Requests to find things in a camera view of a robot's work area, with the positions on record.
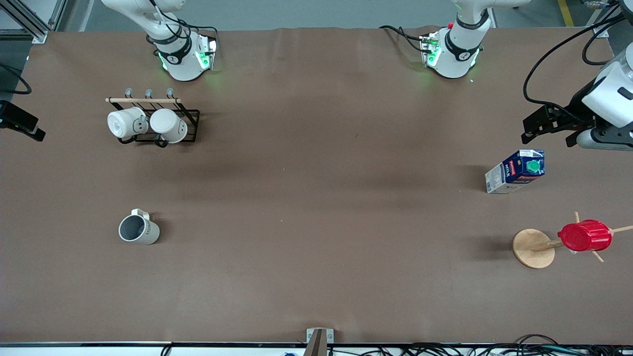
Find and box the white mug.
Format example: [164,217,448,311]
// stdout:
[107,107,149,139]
[149,108,188,144]

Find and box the wooden mug tree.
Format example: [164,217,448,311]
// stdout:
[512,212,633,269]

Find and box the blue milk carton green cap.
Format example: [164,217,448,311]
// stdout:
[485,149,545,194]

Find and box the black wire mug rack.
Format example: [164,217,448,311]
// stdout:
[105,88,200,148]

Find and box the red plastic cup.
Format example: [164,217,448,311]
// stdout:
[557,220,613,252]

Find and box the aluminium frame profile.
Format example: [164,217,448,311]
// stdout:
[0,0,67,44]
[586,0,625,39]

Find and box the black cable tangle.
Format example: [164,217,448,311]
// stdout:
[161,334,633,356]

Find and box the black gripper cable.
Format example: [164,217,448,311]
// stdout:
[523,10,633,124]
[582,22,615,66]
[0,63,32,95]

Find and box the grey ceramic mug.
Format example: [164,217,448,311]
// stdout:
[118,208,161,246]

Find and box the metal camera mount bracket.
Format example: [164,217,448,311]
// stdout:
[306,328,334,356]

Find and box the brown table cover sheet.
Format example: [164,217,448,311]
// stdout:
[0,27,633,345]

